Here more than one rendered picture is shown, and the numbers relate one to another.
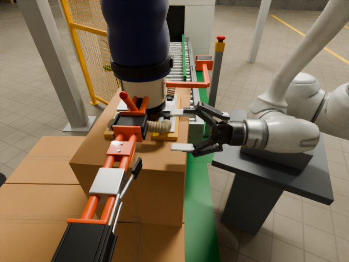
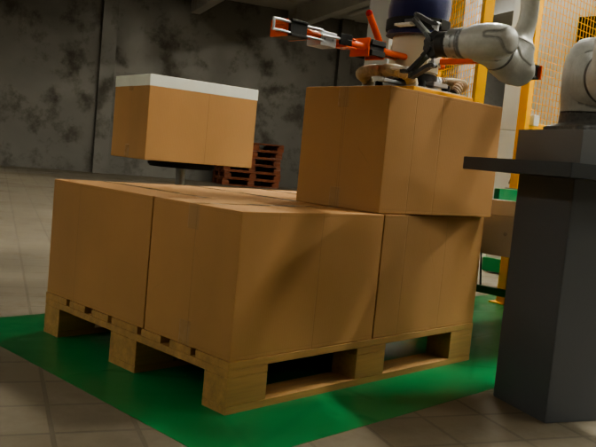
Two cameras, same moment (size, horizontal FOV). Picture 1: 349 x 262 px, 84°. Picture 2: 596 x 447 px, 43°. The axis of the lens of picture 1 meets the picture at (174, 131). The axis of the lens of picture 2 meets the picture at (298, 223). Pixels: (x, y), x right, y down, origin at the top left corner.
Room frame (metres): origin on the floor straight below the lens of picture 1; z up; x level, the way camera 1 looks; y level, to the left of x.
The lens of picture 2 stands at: (-1.52, -1.49, 0.69)
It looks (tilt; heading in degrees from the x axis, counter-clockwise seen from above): 5 degrees down; 43
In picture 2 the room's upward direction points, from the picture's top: 5 degrees clockwise
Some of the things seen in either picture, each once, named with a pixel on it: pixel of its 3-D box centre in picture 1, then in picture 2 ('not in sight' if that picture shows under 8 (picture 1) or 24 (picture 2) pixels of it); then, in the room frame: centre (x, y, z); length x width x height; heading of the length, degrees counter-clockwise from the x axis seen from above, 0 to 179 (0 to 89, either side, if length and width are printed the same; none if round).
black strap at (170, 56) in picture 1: (142, 60); (419, 27); (0.73, 0.12, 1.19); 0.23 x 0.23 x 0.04
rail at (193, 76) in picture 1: (191, 71); not in sight; (2.27, -0.21, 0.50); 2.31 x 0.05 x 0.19; 179
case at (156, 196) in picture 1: (148, 147); (400, 153); (0.72, 0.13, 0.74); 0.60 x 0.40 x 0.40; 174
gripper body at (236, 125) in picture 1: (226, 132); (437, 44); (0.45, -0.16, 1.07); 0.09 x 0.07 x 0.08; 86
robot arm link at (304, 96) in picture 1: (293, 99); (592, 75); (0.73, -0.52, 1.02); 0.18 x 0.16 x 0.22; 53
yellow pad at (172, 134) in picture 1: (168, 110); (433, 90); (0.72, 0.03, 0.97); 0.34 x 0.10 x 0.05; 177
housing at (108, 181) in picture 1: (109, 185); (321, 39); (0.27, 0.15, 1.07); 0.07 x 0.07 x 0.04; 87
